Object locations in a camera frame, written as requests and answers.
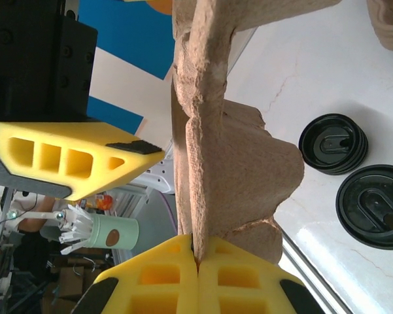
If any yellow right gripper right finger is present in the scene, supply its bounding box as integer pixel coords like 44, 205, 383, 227
197, 235, 325, 314

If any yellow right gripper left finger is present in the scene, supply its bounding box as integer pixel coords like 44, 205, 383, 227
71, 234, 200, 314

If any brown pulp cup carrier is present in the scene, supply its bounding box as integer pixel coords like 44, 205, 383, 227
169, 0, 343, 266
372, 19, 393, 53
366, 0, 393, 33

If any black plastic coffee lid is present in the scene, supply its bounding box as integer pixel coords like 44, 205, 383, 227
301, 119, 363, 170
298, 113, 360, 167
309, 129, 369, 177
335, 164, 393, 251
305, 124, 366, 173

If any mint green straw holder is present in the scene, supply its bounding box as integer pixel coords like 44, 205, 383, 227
84, 214, 140, 251

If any white straw bundle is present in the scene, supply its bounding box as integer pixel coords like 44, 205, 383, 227
58, 204, 95, 256

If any brown cardboard box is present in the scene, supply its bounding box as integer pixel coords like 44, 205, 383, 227
42, 264, 95, 314

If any person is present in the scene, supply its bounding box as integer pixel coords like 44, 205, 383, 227
0, 181, 58, 279

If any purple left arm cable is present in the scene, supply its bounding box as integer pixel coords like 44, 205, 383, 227
162, 192, 179, 235

